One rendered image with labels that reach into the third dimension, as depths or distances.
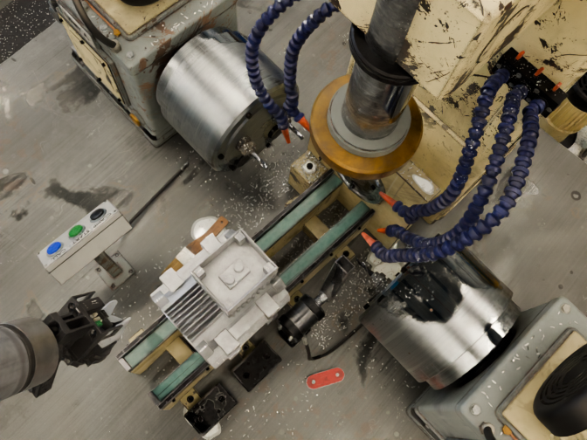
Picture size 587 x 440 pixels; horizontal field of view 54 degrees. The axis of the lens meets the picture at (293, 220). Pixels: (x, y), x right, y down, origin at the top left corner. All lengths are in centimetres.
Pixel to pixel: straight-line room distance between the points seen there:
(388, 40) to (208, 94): 54
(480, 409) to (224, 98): 72
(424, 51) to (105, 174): 100
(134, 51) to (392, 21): 66
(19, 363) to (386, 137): 59
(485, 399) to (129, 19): 96
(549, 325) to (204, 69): 79
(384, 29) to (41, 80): 115
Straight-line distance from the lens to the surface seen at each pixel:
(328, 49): 165
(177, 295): 109
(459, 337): 106
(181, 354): 132
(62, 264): 116
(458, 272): 107
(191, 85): 118
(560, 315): 113
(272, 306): 109
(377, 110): 82
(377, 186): 119
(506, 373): 107
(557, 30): 86
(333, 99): 92
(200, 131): 117
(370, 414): 137
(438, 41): 65
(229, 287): 104
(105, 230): 116
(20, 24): 283
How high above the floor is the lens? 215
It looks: 72 degrees down
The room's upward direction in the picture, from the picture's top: 11 degrees clockwise
